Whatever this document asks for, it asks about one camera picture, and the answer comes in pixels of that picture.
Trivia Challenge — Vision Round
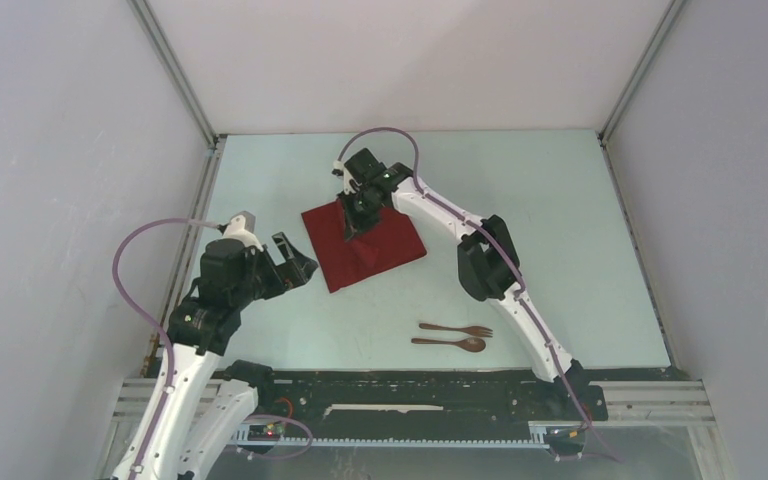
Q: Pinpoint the brown wooden fork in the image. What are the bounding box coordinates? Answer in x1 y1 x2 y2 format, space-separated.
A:
418 322 493 338

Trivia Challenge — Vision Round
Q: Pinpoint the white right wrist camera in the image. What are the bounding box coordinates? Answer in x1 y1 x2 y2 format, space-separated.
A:
331 161 345 178

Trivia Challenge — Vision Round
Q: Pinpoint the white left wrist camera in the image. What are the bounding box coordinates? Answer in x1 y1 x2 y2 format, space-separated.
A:
222 211 264 251

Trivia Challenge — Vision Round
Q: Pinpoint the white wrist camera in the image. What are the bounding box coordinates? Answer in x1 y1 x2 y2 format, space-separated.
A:
222 211 264 251
331 161 345 178

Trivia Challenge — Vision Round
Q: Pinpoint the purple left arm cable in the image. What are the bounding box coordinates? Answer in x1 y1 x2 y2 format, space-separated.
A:
112 218 314 478

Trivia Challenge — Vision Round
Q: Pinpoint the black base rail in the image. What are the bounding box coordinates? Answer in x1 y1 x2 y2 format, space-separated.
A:
118 368 717 452

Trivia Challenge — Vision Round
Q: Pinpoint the brown wooden spoon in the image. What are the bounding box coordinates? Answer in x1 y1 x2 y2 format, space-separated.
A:
411 337 487 353

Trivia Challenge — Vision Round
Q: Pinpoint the aluminium frame post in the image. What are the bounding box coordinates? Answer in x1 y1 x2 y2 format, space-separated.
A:
598 0 690 147
126 0 220 148

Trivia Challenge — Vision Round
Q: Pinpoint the red cloth napkin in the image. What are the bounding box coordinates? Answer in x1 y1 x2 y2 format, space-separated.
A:
301 201 427 293

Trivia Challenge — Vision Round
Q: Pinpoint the left aluminium frame post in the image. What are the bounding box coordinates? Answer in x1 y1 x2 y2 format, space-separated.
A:
126 0 220 148

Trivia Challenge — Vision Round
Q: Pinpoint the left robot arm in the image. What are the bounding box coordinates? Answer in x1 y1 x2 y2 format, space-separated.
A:
112 227 318 479

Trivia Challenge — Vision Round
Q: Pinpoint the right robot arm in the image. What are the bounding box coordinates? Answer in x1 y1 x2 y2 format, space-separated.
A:
332 148 590 418

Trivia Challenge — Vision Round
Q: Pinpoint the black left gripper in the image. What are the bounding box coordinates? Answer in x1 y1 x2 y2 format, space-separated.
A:
231 232 316 308

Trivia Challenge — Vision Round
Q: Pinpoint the right aluminium frame post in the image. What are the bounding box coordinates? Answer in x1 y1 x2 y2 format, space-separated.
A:
598 0 690 147

